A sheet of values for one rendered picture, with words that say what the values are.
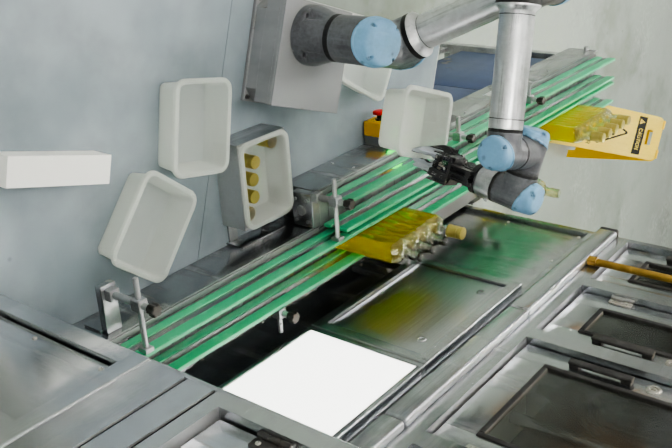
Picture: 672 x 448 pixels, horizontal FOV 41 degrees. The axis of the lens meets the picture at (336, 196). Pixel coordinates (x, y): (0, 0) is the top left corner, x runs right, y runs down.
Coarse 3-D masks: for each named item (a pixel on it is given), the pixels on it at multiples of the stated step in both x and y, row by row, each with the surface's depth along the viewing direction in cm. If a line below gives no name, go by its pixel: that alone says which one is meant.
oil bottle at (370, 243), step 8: (368, 232) 238; (376, 232) 238; (352, 240) 238; (360, 240) 236; (368, 240) 235; (376, 240) 233; (384, 240) 233; (392, 240) 232; (400, 240) 232; (344, 248) 241; (352, 248) 239; (360, 248) 237; (368, 248) 235; (376, 248) 234; (384, 248) 232; (392, 248) 230; (400, 248) 230; (368, 256) 237; (376, 256) 235; (384, 256) 233; (392, 256) 231; (400, 256) 231
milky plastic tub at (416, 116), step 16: (400, 96) 216; (416, 96) 231; (432, 96) 230; (448, 96) 230; (384, 112) 220; (400, 112) 216; (416, 112) 232; (432, 112) 234; (448, 112) 231; (384, 128) 219; (400, 128) 215; (416, 128) 233; (432, 128) 234; (448, 128) 232; (384, 144) 219; (400, 144) 215; (416, 144) 234; (432, 144) 234
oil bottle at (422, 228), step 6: (390, 216) 248; (396, 216) 248; (384, 222) 245; (390, 222) 244; (396, 222) 244; (402, 222) 243; (408, 222) 243; (414, 222) 243; (420, 222) 243; (408, 228) 240; (414, 228) 239; (420, 228) 239; (426, 228) 240; (420, 234) 238; (426, 234) 239; (426, 240) 239
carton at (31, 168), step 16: (0, 160) 170; (16, 160) 170; (32, 160) 172; (48, 160) 175; (64, 160) 178; (80, 160) 181; (96, 160) 184; (0, 176) 170; (16, 176) 170; (32, 176) 173; (48, 176) 176; (64, 176) 179; (80, 176) 182; (96, 176) 185
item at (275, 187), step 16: (256, 144) 228; (288, 144) 226; (240, 160) 214; (272, 160) 230; (288, 160) 228; (240, 176) 216; (272, 176) 232; (288, 176) 229; (272, 192) 234; (288, 192) 231; (256, 208) 231; (272, 208) 231; (288, 208) 231; (256, 224) 223
